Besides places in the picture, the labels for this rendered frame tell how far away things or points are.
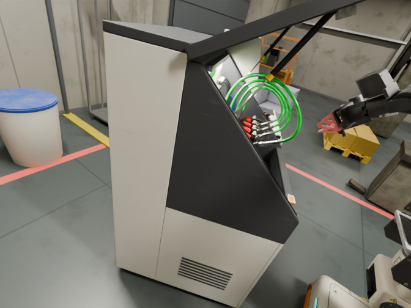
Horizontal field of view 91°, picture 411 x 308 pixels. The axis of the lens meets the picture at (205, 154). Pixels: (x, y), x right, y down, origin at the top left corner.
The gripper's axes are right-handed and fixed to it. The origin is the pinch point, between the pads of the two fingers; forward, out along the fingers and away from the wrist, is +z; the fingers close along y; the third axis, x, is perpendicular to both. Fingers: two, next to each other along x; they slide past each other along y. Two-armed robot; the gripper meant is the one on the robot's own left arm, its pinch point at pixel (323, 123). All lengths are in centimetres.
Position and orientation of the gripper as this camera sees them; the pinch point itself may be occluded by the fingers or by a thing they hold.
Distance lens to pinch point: 86.9
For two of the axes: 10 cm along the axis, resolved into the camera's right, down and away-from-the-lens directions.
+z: -4.8, 1.7, 8.6
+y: -7.6, 4.1, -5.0
